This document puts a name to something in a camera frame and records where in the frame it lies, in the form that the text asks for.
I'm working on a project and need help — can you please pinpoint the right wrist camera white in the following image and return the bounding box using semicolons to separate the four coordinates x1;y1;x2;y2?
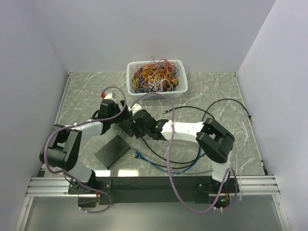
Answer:
128;103;142;113

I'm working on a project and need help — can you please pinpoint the black ethernet cable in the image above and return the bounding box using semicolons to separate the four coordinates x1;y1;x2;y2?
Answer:
137;98;254;169

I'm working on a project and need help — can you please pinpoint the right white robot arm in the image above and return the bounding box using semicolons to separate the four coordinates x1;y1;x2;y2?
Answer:
131;109;235;192

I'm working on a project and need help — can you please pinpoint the black network switch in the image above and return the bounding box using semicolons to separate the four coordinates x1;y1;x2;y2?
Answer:
95;135;130;169
119;119;135;137

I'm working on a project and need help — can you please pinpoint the blue ethernet cable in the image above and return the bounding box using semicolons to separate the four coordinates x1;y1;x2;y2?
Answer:
133;146;204;174

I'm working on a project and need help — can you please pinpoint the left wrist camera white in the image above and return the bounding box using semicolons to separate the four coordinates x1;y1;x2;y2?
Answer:
101;92;116;101

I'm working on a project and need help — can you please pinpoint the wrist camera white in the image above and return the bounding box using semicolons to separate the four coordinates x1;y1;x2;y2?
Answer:
128;103;142;113
101;92;116;101

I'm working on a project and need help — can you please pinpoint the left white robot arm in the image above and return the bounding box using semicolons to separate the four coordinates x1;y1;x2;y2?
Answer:
39;98;130;193

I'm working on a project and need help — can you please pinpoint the white plastic basket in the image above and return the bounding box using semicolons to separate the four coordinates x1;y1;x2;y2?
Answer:
126;59;188;99

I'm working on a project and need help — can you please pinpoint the tangled colourful wires bundle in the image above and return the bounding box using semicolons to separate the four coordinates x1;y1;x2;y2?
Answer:
131;55;181;94

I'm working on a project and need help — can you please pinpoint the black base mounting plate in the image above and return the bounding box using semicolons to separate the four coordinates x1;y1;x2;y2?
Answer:
68;176;239;205

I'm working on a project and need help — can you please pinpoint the aluminium frame rail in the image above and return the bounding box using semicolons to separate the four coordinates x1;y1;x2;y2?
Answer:
26;72;74;197

